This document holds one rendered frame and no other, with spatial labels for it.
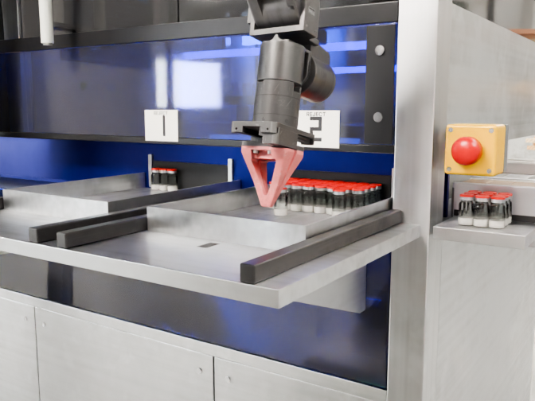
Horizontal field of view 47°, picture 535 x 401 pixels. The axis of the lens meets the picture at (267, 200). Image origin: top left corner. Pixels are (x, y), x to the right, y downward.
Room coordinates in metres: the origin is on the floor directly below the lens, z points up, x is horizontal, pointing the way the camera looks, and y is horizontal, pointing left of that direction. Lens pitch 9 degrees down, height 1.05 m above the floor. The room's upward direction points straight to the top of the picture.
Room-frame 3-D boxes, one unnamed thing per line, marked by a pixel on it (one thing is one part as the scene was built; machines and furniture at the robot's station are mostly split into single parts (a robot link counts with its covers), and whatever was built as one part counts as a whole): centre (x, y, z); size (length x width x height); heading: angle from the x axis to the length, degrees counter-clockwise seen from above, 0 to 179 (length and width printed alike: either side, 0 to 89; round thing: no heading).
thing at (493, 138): (0.90, -0.30, 1.00); 0.08 x 0.07 x 0.07; 147
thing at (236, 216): (0.93, -0.03, 0.90); 0.34 x 0.26 x 0.04; 147
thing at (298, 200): (1.01, -0.08, 0.90); 0.18 x 0.02 x 0.05; 57
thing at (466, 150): (0.86, -0.28, 0.99); 0.04 x 0.04 x 0.04; 57
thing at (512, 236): (0.92, -0.34, 0.87); 0.14 x 0.13 x 0.02; 147
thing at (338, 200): (0.96, -0.11, 0.90); 0.02 x 0.02 x 0.05
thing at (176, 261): (0.97, 0.15, 0.87); 0.70 x 0.48 x 0.02; 57
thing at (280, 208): (0.98, -0.02, 0.90); 0.02 x 0.02 x 0.04
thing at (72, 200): (1.12, 0.25, 0.90); 0.34 x 0.26 x 0.04; 147
